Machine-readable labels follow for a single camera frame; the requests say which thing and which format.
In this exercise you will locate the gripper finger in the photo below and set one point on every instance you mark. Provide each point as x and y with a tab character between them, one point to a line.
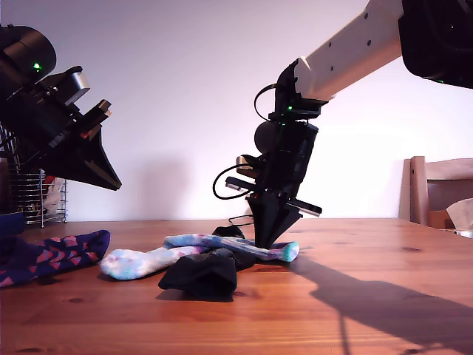
103	159
260	218
74	166
284	218

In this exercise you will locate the leaf print tissue box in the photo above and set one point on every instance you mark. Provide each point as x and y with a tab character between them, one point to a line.
462	234

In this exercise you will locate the white paper packet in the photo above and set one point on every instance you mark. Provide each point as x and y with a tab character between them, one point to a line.
55	199

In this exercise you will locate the blue box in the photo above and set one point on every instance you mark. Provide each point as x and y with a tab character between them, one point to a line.
11	223

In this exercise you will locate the white tissue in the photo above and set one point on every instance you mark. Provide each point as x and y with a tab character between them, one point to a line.
462	216

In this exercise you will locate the wooden chair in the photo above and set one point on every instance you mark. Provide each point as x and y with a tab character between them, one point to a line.
417	192

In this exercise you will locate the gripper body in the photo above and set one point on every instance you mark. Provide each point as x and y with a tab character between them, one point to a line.
288	170
44	129

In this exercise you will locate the dark grey sock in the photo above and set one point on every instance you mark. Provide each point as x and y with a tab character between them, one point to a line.
203	277

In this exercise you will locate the small black sock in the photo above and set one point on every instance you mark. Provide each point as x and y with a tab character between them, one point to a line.
227	231

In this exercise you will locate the pastel tie-dye sock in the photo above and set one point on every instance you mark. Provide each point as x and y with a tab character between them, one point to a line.
129	264

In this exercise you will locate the red paper packet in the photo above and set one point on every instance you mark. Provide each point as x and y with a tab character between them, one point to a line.
50	180

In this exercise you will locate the purple sock with pink squares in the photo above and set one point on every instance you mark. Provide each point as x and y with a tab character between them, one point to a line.
55	255

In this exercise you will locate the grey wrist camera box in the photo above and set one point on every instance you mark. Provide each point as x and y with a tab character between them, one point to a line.
245	162
79	83

